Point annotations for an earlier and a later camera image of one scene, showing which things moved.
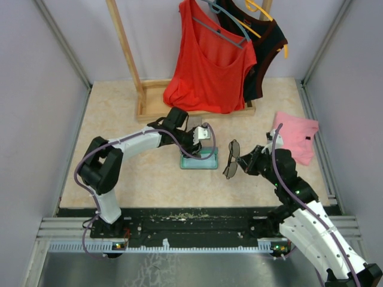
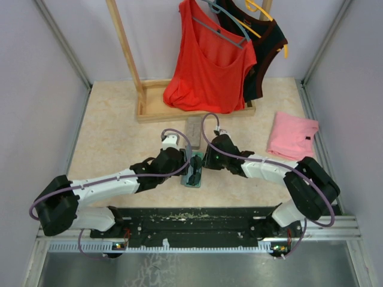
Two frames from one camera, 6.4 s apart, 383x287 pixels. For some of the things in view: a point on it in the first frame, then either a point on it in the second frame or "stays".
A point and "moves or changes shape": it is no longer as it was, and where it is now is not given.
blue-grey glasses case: x=212 y=162 moves or changes shape
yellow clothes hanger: x=253 y=7 stays
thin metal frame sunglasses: x=234 y=150 moves or changes shape
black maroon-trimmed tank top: x=267 y=38 stays
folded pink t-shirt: x=297 y=135 stays
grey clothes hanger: x=215 y=8 stays
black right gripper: x=248 y=161 -> x=207 y=161
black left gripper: x=196 y=151 -> x=184 y=158
